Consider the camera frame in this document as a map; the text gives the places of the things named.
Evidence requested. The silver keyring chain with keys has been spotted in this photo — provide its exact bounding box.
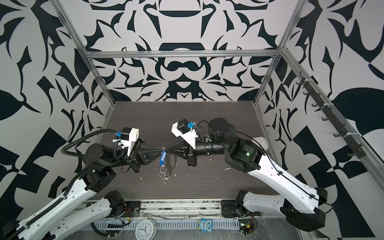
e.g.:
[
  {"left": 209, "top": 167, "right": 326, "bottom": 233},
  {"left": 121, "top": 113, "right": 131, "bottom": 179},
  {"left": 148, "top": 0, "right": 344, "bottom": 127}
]
[{"left": 158, "top": 146, "right": 173, "bottom": 181}]

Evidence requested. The blue key tag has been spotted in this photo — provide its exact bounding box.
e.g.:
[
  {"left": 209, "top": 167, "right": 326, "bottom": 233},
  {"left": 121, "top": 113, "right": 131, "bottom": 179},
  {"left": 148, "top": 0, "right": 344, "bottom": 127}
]
[{"left": 159, "top": 151, "right": 167, "bottom": 166}]

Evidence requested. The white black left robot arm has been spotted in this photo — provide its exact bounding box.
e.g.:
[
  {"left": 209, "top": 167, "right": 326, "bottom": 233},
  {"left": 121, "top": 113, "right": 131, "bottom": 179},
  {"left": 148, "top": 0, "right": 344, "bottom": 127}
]
[{"left": 3, "top": 140, "right": 167, "bottom": 240}]

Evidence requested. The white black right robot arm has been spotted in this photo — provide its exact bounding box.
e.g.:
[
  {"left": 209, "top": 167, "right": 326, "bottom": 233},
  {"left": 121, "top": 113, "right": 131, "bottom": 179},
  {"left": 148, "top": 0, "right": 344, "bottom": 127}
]
[{"left": 160, "top": 118, "right": 328, "bottom": 232}]

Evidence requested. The blue owl figure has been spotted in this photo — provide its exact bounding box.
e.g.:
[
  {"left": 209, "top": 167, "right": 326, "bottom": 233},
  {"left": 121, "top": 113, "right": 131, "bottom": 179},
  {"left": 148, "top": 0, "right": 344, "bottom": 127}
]
[{"left": 198, "top": 218, "right": 213, "bottom": 233}]

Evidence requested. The round white analog clock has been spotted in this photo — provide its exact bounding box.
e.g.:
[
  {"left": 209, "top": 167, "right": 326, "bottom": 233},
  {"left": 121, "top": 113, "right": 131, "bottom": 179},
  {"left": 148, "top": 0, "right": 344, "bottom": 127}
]
[{"left": 135, "top": 219, "right": 158, "bottom": 240}]

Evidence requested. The small electronics board left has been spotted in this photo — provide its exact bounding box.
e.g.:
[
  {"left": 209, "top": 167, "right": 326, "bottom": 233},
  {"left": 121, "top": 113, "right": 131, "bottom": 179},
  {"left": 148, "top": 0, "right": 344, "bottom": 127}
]
[{"left": 107, "top": 217, "right": 131, "bottom": 230}]

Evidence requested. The small electronics board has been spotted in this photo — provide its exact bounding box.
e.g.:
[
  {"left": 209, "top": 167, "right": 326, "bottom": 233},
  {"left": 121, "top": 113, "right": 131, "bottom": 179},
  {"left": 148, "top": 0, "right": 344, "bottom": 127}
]
[
  {"left": 107, "top": 217, "right": 131, "bottom": 230},
  {"left": 239, "top": 217, "right": 257, "bottom": 236}
]

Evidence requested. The white square clock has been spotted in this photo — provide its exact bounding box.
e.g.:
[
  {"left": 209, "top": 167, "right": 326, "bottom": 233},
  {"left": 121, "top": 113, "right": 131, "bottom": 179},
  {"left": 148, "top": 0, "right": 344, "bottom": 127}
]
[{"left": 254, "top": 137, "right": 269, "bottom": 150}]

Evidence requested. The small electronics board right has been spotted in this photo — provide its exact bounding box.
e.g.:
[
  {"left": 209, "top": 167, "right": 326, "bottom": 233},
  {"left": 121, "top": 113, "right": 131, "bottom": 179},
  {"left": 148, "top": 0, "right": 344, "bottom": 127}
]
[{"left": 239, "top": 217, "right": 257, "bottom": 236}]

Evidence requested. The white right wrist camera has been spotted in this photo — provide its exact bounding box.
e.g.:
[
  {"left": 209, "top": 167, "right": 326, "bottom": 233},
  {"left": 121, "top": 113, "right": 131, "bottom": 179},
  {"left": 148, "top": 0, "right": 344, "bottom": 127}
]
[{"left": 171, "top": 119, "right": 199, "bottom": 150}]

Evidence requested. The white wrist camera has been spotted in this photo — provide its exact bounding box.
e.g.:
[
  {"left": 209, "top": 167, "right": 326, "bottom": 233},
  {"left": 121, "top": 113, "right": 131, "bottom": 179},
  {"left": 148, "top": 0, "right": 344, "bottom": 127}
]
[
  {"left": 113, "top": 127, "right": 140, "bottom": 159},
  {"left": 171, "top": 119, "right": 199, "bottom": 150}
]

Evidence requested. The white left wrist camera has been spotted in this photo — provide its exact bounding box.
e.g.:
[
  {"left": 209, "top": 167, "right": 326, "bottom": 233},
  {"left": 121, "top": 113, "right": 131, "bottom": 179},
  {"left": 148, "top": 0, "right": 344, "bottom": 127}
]
[{"left": 113, "top": 127, "right": 140, "bottom": 159}]

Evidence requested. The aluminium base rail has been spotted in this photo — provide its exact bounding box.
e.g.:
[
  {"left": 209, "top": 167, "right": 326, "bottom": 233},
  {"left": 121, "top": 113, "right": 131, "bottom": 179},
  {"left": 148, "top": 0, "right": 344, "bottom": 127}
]
[{"left": 68, "top": 197, "right": 286, "bottom": 218}]

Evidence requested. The white slotted cable duct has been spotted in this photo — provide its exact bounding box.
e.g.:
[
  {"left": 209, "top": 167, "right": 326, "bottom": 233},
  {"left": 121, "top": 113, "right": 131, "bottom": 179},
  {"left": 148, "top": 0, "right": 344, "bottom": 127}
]
[{"left": 94, "top": 219, "right": 239, "bottom": 231}]

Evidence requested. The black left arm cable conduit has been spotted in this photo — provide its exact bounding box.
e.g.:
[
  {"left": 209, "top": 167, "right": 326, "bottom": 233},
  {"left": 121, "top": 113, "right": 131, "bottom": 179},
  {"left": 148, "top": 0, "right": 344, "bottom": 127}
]
[{"left": 2, "top": 128, "right": 121, "bottom": 240}]

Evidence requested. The black wall hook rail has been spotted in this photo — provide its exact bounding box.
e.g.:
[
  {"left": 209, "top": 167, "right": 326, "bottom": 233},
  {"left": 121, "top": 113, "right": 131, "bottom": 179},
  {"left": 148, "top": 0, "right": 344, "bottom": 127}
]
[{"left": 297, "top": 71, "right": 368, "bottom": 159}]

